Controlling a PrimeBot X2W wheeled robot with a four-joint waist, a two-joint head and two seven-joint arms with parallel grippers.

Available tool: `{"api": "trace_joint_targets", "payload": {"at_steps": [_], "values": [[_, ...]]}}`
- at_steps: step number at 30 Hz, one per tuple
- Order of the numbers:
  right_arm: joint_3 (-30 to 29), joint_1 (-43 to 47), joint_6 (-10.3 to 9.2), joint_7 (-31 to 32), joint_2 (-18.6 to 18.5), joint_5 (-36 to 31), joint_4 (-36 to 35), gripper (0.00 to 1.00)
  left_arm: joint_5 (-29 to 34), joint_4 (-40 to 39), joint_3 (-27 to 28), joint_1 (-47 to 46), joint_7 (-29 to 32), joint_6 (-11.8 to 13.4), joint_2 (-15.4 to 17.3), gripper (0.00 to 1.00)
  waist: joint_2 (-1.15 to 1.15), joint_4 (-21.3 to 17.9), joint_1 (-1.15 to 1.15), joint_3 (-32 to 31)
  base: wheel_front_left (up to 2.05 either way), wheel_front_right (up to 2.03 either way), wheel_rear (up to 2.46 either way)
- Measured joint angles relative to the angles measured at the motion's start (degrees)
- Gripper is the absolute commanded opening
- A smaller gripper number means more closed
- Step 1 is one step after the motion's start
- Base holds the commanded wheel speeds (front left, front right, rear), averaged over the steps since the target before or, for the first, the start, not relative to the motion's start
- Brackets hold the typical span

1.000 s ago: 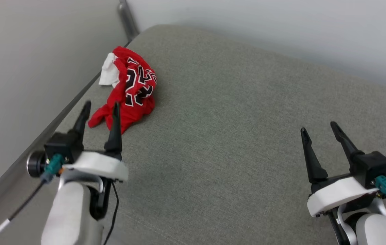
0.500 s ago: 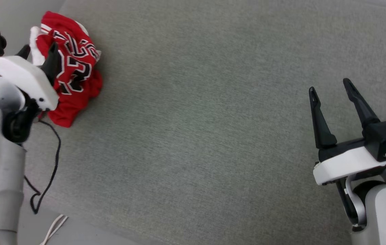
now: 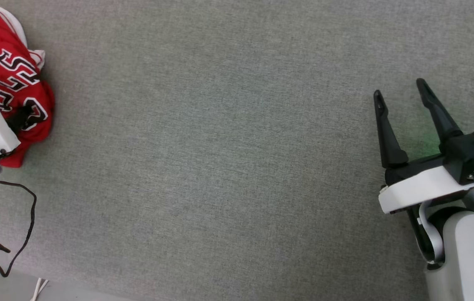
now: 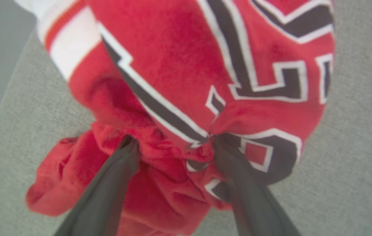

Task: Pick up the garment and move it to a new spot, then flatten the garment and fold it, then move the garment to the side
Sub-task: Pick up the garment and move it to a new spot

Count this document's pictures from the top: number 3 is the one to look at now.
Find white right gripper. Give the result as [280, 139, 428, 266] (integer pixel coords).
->
[373, 78, 474, 215]

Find red white baseball jersey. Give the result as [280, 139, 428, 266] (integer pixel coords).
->
[0, 4, 56, 168]

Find grey fabric sofa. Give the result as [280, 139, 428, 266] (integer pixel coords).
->
[0, 0, 474, 301]

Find thin black cable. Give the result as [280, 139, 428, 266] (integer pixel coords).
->
[0, 180, 37, 278]

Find thin white cable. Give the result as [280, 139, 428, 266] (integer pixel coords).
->
[30, 278, 49, 301]

